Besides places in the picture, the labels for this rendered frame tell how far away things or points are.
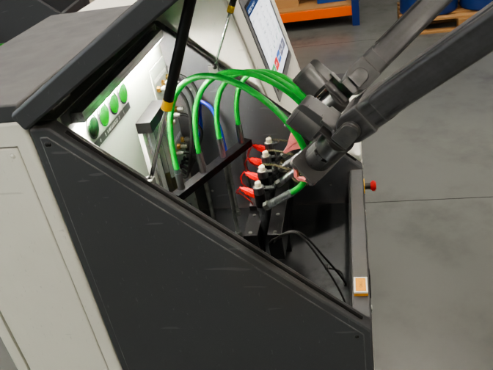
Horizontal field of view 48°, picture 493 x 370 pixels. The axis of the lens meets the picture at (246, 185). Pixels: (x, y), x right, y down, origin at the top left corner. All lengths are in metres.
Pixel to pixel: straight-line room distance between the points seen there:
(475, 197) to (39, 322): 2.53
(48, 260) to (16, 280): 0.11
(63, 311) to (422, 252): 1.99
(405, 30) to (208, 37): 0.59
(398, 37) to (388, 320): 1.54
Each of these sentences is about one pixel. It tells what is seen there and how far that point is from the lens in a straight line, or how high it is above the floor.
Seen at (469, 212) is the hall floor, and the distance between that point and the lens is 3.19.
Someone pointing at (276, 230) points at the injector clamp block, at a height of 0.98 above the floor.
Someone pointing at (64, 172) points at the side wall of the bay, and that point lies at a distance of 1.07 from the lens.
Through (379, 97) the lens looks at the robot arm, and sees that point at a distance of 0.94.
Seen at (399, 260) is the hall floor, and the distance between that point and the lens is 2.84.
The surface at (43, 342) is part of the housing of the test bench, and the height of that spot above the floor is 0.91.
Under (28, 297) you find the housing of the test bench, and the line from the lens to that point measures 1.32.
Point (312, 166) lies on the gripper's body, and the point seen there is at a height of 1.26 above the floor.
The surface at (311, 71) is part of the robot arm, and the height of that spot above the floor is 1.39.
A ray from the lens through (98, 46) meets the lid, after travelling 0.91.
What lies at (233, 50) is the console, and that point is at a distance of 1.62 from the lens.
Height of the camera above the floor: 1.80
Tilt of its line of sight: 30 degrees down
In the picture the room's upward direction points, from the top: 10 degrees counter-clockwise
